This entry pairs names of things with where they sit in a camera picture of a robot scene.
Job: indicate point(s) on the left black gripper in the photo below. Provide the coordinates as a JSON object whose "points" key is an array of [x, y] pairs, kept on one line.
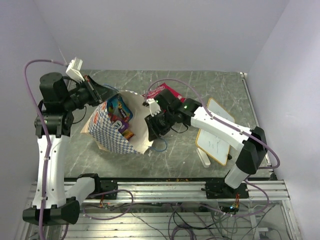
{"points": [[99, 93]]}

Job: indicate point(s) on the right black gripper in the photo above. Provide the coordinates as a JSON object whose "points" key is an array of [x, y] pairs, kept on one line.
{"points": [[154, 131]]}

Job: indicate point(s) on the checkered paper bag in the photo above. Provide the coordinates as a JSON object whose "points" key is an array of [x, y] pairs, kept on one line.
{"points": [[99, 126]]}

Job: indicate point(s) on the pink snack bag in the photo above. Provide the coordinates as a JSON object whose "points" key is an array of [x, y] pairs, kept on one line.
{"points": [[163, 88]]}

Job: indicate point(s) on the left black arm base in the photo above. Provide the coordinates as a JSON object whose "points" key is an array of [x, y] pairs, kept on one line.
{"points": [[101, 185]]}

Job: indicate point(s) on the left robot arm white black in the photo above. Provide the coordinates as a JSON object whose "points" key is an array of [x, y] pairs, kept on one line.
{"points": [[52, 204]]}

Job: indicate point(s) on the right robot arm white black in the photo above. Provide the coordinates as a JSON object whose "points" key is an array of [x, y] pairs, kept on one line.
{"points": [[166, 110]]}

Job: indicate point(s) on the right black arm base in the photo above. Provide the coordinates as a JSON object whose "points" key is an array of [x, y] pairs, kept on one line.
{"points": [[217, 189]]}

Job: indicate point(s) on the orange snack packet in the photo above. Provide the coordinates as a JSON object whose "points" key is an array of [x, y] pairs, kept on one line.
{"points": [[127, 134]]}

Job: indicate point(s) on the purple snack packet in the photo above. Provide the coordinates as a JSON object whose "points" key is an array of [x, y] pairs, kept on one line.
{"points": [[120, 125]]}

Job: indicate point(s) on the white whiteboard eraser marker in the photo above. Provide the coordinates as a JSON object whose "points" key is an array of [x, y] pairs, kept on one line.
{"points": [[203, 158]]}

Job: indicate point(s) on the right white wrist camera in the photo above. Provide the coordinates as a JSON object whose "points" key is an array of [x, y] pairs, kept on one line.
{"points": [[153, 106]]}

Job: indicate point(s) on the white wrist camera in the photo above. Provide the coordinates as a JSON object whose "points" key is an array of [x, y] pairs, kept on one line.
{"points": [[73, 70], [153, 106]]}

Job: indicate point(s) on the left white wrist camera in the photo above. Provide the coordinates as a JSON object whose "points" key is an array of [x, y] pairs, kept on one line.
{"points": [[73, 70]]}

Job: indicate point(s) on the small whiteboard yellow frame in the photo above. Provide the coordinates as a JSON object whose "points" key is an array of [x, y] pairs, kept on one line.
{"points": [[214, 147]]}

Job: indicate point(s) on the aluminium frame rail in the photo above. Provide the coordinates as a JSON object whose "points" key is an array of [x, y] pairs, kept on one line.
{"points": [[172, 192]]}

